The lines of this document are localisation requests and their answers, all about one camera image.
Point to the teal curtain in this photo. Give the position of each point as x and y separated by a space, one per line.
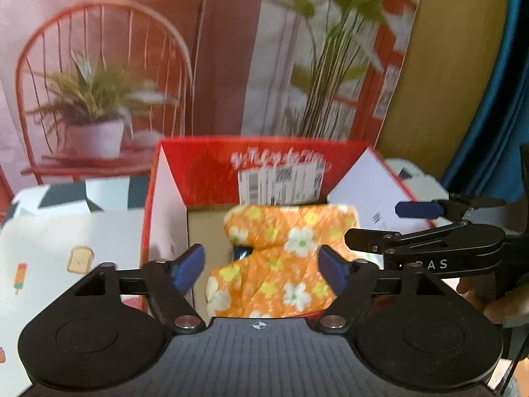
487 162

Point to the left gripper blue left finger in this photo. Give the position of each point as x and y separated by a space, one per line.
168 283

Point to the orange floral cloth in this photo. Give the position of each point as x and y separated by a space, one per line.
280 277

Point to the red strawberry cardboard box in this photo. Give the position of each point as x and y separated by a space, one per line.
255 171

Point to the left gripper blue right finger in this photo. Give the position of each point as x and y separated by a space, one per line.
352 283

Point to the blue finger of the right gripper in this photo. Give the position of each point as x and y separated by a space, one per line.
378 241
421 210

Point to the person right hand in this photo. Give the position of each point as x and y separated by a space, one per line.
510 310

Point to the patterned white tablecloth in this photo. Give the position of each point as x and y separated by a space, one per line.
43 245

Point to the printed room backdrop poster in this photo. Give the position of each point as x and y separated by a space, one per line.
241 53

